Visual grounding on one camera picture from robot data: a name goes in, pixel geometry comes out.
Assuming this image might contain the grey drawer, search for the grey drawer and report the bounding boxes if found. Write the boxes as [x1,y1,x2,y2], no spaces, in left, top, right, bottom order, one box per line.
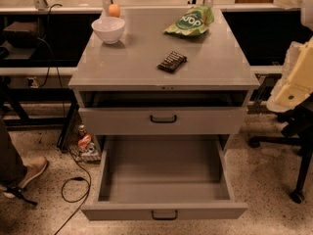
[82,135,247,220]
[79,108,247,135]

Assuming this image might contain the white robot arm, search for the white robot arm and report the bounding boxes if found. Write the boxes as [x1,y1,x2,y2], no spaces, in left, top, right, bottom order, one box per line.
[266,0,313,113]

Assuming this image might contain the grey drawer cabinet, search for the grey drawer cabinet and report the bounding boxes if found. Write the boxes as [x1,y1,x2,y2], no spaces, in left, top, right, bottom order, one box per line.
[67,5,261,142]

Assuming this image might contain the grey top drawer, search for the grey top drawer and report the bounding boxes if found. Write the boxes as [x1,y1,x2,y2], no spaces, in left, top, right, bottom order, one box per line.
[79,108,247,135]

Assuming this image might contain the black office chair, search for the black office chair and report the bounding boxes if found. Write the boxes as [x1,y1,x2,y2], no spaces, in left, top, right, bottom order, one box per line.
[247,95,313,204]

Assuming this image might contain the green chip bag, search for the green chip bag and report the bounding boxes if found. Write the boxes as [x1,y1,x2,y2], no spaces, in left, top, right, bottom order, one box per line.
[163,5,214,37]

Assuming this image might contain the dark snack bar packet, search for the dark snack bar packet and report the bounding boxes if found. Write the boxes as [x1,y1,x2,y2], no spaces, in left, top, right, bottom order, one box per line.
[157,51,187,73]

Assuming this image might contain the white bowl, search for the white bowl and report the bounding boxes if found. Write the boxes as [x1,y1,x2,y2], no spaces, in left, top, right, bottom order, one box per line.
[92,17,125,44]

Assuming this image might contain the orange fruit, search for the orange fruit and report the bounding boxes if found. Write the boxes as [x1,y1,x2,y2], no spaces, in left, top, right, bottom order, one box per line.
[108,4,120,18]

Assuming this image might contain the tan shoe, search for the tan shoe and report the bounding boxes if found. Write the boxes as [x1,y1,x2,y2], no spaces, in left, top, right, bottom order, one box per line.
[13,157,48,192]

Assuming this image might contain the dark box on shelf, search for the dark box on shelf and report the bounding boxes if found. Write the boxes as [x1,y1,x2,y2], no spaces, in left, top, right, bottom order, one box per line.
[3,22,38,48]

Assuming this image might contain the dark trouser leg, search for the dark trouser leg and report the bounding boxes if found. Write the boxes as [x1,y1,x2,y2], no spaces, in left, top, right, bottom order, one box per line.
[0,119,27,187]

